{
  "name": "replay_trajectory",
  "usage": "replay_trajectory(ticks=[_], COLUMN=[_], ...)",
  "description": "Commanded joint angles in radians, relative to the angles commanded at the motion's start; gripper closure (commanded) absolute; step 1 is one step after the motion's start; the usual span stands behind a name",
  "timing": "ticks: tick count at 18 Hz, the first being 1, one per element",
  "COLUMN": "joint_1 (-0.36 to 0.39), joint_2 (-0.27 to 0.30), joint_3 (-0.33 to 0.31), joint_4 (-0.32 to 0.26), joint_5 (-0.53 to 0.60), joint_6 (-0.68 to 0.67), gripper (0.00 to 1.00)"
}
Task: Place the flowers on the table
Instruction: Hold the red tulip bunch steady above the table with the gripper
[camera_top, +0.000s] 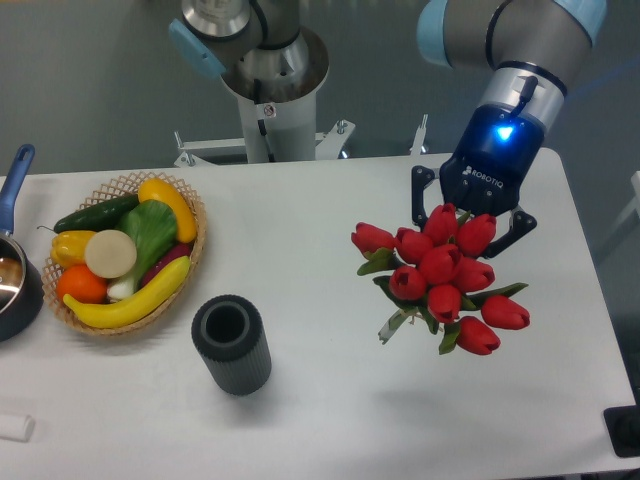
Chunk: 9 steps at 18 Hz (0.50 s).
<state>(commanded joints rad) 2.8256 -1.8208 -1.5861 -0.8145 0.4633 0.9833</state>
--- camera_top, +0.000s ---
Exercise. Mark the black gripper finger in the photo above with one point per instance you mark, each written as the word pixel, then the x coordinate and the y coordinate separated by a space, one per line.
pixel 425 185
pixel 521 224

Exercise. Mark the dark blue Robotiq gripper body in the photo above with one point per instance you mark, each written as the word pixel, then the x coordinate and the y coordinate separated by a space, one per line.
pixel 485 173

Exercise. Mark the red tulip bouquet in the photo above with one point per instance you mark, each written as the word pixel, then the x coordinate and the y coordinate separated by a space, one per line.
pixel 439 274

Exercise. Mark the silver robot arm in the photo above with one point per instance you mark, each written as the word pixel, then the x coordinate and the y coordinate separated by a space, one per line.
pixel 533 48

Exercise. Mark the black device at edge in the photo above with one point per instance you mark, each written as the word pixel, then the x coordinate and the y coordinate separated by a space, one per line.
pixel 623 428

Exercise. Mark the dark grey ribbed vase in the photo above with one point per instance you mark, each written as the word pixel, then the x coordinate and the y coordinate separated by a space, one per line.
pixel 228 333

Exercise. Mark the purple eggplant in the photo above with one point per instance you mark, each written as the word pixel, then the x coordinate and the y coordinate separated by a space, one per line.
pixel 178 250

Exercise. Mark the yellow squash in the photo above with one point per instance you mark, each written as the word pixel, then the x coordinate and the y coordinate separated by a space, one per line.
pixel 164 192

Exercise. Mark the green bok choy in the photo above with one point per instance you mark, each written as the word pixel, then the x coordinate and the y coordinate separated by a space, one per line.
pixel 152 226

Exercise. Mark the yellow banana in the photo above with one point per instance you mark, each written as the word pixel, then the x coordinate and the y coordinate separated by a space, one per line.
pixel 137 306

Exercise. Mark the woven wicker basket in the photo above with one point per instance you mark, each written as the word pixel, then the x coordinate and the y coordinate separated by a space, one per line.
pixel 118 187

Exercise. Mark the green cucumber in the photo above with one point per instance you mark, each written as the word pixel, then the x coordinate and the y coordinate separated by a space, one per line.
pixel 98 217

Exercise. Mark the beige round disc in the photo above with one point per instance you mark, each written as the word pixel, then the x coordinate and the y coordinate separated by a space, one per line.
pixel 110 254

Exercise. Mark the orange fruit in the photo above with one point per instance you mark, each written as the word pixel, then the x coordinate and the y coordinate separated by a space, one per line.
pixel 82 284

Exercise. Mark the yellow bell pepper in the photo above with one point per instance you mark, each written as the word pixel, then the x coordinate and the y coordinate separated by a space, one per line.
pixel 68 248

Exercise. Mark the white small block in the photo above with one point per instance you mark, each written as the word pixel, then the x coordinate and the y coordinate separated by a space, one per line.
pixel 15 427

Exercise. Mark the white metal base frame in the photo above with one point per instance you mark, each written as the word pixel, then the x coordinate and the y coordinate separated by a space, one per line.
pixel 334 144

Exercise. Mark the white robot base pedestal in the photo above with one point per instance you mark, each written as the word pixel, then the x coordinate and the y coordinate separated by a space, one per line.
pixel 276 93

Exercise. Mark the dark saucepan blue handle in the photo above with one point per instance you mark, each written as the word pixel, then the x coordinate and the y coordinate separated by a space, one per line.
pixel 21 285

